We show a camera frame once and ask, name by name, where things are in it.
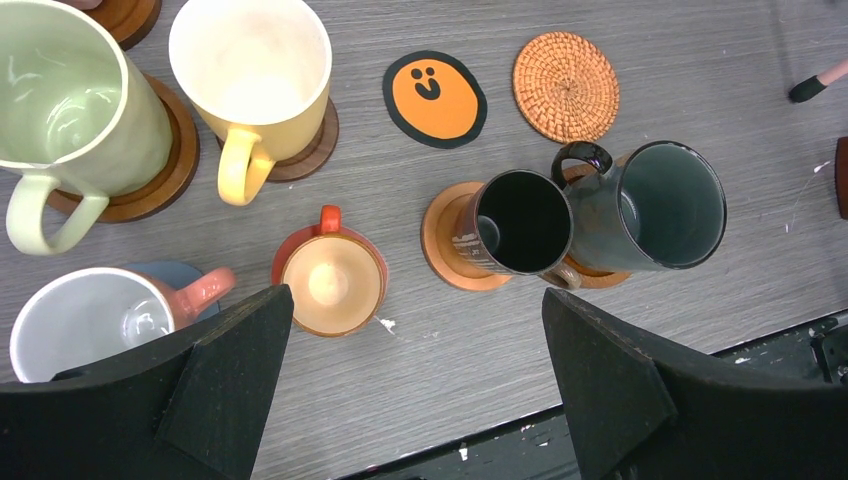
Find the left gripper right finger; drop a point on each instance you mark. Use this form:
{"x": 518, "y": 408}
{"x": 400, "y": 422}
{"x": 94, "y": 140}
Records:
{"x": 640, "y": 406}

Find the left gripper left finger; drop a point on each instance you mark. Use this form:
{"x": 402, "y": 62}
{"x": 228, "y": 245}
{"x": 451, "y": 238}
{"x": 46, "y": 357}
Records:
{"x": 190, "y": 405}

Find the blue round coaster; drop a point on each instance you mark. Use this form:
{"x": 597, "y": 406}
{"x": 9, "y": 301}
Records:
{"x": 176, "y": 275}

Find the small pink white cup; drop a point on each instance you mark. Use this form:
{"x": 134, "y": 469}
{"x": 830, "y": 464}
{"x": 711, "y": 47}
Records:
{"x": 94, "y": 313}

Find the dark brown ridged coaster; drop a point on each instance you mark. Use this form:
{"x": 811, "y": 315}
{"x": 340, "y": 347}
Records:
{"x": 590, "y": 275}

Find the red apple smiley coaster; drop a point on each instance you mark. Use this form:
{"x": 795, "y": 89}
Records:
{"x": 296, "y": 239}

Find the small orange cup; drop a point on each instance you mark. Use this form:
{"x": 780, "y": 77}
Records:
{"x": 336, "y": 282}

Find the dark green mug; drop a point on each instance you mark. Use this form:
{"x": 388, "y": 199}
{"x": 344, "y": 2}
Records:
{"x": 660, "y": 207}

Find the dark maroon cup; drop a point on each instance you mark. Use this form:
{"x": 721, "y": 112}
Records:
{"x": 518, "y": 223}

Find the light orange round coaster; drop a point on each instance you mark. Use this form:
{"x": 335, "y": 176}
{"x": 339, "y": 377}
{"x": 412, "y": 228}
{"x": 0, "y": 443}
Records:
{"x": 437, "y": 231}

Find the brown ridged wooden coaster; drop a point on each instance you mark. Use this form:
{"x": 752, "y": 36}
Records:
{"x": 171, "y": 181}

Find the dark walnut round coaster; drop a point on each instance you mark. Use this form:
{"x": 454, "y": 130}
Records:
{"x": 269, "y": 138}

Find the light green cup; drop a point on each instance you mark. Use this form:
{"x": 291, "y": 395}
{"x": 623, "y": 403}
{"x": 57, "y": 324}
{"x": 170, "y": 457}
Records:
{"x": 80, "y": 124}

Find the woven rattan coaster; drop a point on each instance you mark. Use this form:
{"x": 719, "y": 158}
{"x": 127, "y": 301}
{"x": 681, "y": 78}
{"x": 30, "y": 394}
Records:
{"x": 565, "y": 87}

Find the yellow mug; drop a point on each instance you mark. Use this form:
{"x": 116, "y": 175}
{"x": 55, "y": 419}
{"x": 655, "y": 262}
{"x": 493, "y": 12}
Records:
{"x": 249, "y": 46}

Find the orange black smiley coaster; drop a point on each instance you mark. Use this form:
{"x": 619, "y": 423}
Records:
{"x": 434, "y": 99}

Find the brown leather holder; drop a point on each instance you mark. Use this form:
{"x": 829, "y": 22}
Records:
{"x": 841, "y": 176}

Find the pink tripod legs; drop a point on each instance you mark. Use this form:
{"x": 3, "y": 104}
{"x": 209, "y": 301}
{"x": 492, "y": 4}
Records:
{"x": 809, "y": 88}

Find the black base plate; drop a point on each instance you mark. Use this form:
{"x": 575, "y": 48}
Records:
{"x": 539, "y": 446}

